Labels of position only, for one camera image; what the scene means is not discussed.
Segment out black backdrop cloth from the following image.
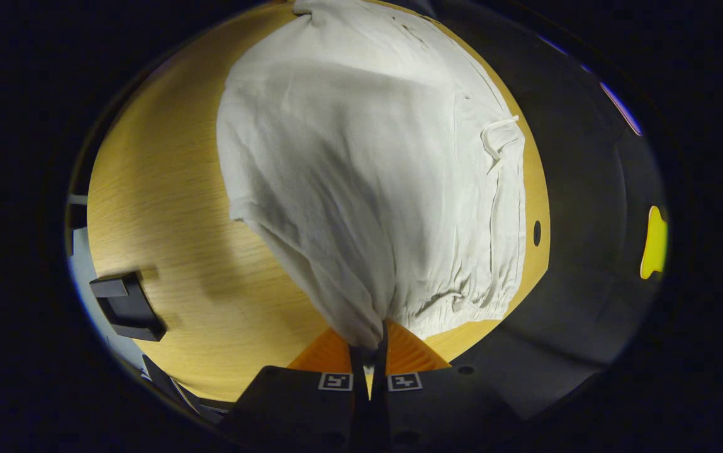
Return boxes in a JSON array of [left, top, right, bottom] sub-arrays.
[[393, 0, 670, 421]]

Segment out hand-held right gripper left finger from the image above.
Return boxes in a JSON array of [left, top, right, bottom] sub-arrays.
[[220, 327, 373, 453]]

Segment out white jeans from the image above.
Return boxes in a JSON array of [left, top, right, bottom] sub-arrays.
[[216, 0, 527, 351]]

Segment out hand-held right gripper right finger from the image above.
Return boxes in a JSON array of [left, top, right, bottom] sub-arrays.
[[371, 320, 525, 453]]

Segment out black bracket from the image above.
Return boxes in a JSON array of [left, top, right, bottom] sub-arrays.
[[89, 271, 167, 343]]

